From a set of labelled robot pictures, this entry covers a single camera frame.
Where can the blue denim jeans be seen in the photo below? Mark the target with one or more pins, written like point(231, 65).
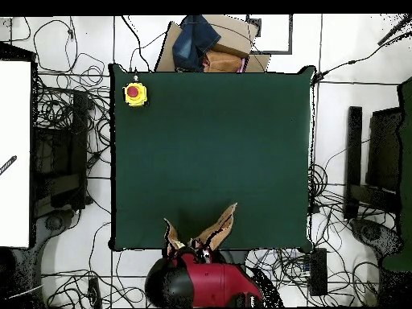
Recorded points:
point(193, 42)

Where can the striped black rod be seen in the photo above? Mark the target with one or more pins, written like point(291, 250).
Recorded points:
point(9, 162)

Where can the tan terry towel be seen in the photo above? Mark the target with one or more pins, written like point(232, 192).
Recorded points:
point(222, 225)

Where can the brown cardboard box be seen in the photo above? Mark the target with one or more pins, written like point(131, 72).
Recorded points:
point(231, 32)

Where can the black equipment rack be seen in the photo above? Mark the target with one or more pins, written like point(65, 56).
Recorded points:
point(383, 145)
point(79, 128)

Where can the black power box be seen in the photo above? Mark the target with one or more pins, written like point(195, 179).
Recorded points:
point(318, 273)

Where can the black stand base foot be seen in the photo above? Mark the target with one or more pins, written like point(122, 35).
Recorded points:
point(54, 222)
point(370, 233)

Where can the orange folded cloth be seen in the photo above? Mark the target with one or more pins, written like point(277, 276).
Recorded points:
point(222, 62)

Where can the white flat panel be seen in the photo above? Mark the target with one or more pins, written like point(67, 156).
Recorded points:
point(14, 145)

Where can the black rectangular frame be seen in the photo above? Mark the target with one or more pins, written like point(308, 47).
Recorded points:
point(273, 52)

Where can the yellow emergency stop button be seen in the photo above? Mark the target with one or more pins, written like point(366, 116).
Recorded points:
point(135, 96)

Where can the black flat bar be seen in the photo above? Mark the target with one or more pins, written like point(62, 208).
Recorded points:
point(353, 161)

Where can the dark green table cloth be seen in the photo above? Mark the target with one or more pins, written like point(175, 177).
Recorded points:
point(209, 128)

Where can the black tripod rod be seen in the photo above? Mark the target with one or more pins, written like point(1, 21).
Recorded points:
point(394, 30)

